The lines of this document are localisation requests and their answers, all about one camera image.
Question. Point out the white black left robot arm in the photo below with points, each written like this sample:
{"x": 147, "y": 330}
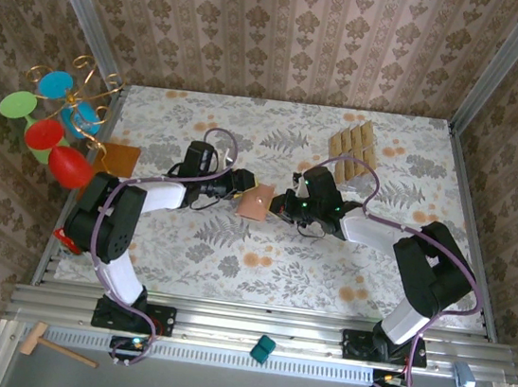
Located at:
{"x": 121, "y": 280}

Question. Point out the floral tablecloth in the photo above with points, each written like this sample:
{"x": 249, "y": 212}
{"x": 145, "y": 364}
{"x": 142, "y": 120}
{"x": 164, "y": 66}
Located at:
{"x": 276, "y": 281}

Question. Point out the orange wooden rack base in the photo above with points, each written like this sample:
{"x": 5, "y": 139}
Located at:
{"x": 120, "y": 161}

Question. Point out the teal small box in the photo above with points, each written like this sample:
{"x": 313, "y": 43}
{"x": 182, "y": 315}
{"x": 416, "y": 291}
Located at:
{"x": 263, "y": 349}

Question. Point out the red plastic wine glass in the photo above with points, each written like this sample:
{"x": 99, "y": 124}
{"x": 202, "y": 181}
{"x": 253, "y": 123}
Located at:
{"x": 69, "y": 168}

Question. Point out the red yellow snack packet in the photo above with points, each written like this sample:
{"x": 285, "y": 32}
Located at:
{"x": 64, "y": 238}

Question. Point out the blue plastic wine glass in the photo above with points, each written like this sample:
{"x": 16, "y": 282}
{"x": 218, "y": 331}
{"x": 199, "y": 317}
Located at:
{"x": 56, "y": 85}

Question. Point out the white blue clip device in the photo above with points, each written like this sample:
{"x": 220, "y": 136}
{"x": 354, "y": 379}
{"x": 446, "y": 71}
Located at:
{"x": 464, "y": 377}

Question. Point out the green plastic wine glass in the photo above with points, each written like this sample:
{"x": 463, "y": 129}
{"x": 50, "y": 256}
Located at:
{"x": 17, "y": 104}

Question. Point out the small wooden mallet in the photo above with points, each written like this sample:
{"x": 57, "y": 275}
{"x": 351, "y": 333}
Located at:
{"x": 33, "y": 338}

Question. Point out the wide aluminium base rail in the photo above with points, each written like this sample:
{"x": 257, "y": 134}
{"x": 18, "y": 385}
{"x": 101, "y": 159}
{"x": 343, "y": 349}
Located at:
{"x": 246, "y": 325}

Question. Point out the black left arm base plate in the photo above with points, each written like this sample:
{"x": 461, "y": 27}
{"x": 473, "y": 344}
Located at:
{"x": 166, "y": 319}

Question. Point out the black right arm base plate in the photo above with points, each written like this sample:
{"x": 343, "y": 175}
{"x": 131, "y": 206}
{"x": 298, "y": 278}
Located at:
{"x": 352, "y": 354}

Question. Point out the aluminium frame post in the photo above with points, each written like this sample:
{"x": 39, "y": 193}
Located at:
{"x": 80, "y": 3}
{"x": 505, "y": 59}

